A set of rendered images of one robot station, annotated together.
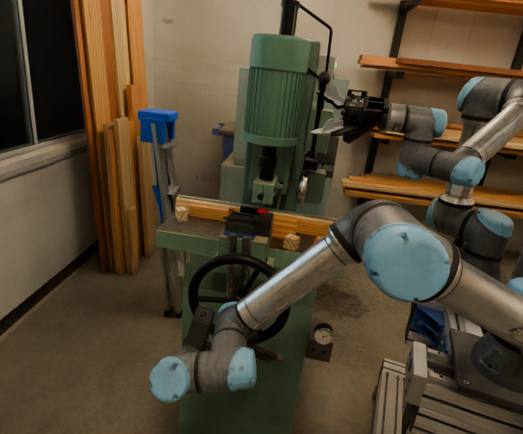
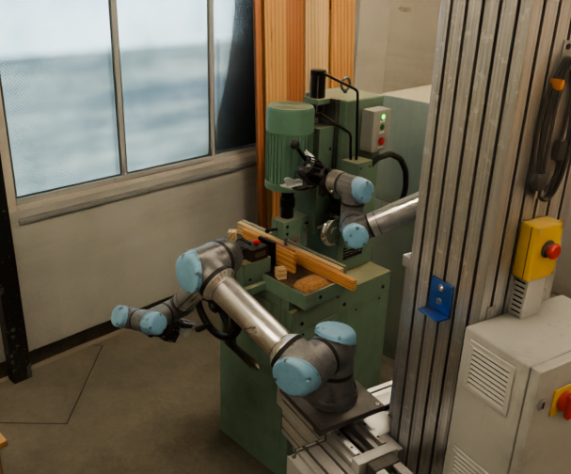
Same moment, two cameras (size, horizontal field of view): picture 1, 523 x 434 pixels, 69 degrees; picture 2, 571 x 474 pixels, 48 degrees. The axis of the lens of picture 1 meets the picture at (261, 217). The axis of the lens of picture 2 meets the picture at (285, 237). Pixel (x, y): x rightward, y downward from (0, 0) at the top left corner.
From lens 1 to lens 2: 1.70 m
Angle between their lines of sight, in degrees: 37
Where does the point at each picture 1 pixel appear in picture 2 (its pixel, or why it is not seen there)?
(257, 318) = (178, 301)
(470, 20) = not seen: outside the picture
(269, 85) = (270, 144)
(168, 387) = (116, 318)
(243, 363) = (149, 317)
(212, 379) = (134, 321)
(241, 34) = not seen: hidden behind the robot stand
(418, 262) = (186, 270)
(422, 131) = (345, 197)
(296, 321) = not seen: hidden behind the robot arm
